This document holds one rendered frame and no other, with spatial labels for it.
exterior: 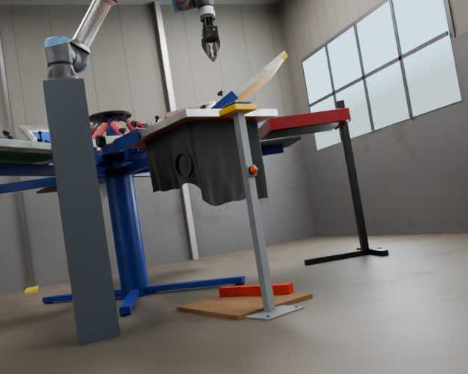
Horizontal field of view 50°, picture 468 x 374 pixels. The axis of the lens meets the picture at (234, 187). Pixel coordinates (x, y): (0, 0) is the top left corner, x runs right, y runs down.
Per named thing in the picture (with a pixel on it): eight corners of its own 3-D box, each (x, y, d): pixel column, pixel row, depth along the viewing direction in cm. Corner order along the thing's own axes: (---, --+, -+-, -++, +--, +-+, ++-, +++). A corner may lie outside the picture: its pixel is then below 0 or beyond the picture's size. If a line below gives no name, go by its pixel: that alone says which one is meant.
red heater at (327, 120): (331, 132, 415) (329, 118, 416) (351, 121, 370) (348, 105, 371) (259, 142, 408) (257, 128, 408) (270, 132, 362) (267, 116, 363)
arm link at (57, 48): (41, 64, 237) (37, 35, 237) (56, 70, 250) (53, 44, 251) (65, 58, 235) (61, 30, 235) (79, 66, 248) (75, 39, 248)
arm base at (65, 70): (45, 81, 231) (43, 59, 232) (46, 90, 245) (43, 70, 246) (80, 79, 237) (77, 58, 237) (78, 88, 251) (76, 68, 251)
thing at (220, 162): (271, 197, 274) (258, 119, 276) (202, 208, 246) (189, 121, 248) (267, 198, 276) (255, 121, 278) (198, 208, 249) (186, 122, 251)
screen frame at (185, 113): (278, 116, 273) (277, 108, 273) (186, 116, 238) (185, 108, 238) (199, 145, 335) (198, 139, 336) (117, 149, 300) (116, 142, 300)
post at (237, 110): (304, 308, 227) (270, 99, 232) (267, 320, 214) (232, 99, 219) (272, 306, 245) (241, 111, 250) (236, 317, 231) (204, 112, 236)
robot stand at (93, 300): (79, 345, 223) (42, 80, 229) (77, 338, 240) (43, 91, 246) (120, 336, 230) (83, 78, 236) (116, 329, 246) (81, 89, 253)
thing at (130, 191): (174, 289, 361) (145, 105, 368) (122, 302, 337) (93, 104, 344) (148, 288, 393) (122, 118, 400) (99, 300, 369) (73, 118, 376)
